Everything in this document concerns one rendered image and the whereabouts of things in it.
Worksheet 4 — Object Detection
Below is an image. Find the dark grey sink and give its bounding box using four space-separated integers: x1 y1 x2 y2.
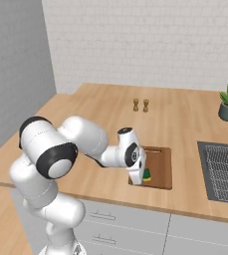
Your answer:
196 140 228 205

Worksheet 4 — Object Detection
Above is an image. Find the green and yellow sponge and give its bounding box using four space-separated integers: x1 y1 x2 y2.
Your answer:
142 167 152 183

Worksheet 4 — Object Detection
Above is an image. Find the small wooden shaker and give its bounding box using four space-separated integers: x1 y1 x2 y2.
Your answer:
132 98 140 113
142 99 150 114

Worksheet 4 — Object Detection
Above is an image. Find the wire rack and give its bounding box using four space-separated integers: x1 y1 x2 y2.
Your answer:
204 144 228 202

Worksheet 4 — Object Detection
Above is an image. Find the grey drawer front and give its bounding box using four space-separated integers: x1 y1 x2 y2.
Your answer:
75 219 169 255
83 198 171 235
166 213 228 249
162 234 228 255

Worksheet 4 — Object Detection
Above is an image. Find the grey drawer handle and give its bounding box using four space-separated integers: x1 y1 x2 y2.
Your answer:
92 234 117 246
89 211 116 222

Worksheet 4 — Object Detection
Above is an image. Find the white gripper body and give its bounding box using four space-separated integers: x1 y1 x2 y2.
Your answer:
127 166 146 186

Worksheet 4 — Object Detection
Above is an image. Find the brown wooden cutting board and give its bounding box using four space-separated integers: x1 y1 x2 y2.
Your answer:
127 144 173 191

